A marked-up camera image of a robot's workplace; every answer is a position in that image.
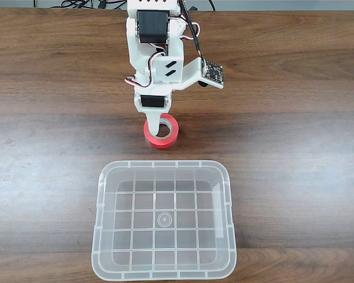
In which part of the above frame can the black camera circuit board module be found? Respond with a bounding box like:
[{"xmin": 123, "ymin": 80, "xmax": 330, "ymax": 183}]
[{"xmin": 199, "ymin": 58, "xmax": 226, "ymax": 89}]

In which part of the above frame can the red tape roll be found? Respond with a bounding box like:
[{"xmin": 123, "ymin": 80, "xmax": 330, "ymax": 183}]
[{"xmin": 143, "ymin": 114, "xmax": 180, "ymax": 150}]

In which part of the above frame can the clear plastic storage box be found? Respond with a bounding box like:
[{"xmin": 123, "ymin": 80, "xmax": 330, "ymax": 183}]
[{"xmin": 90, "ymin": 160, "xmax": 237, "ymax": 281}]

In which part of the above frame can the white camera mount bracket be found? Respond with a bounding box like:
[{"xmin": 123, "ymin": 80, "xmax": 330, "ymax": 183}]
[{"xmin": 172, "ymin": 57, "xmax": 225, "ymax": 91}]

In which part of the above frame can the red white black servo wire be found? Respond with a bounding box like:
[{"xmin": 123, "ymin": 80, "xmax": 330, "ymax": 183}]
[{"xmin": 124, "ymin": 51, "xmax": 168, "ymax": 89}]

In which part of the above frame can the black camera cable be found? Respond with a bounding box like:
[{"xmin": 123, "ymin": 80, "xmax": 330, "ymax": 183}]
[{"xmin": 179, "ymin": 0, "xmax": 216, "ymax": 64}]

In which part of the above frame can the black cable bundle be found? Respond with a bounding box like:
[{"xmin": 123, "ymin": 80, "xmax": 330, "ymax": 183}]
[
  {"xmin": 60, "ymin": 0, "xmax": 96, "ymax": 9},
  {"xmin": 96, "ymin": 0, "xmax": 128, "ymax": 10}
]

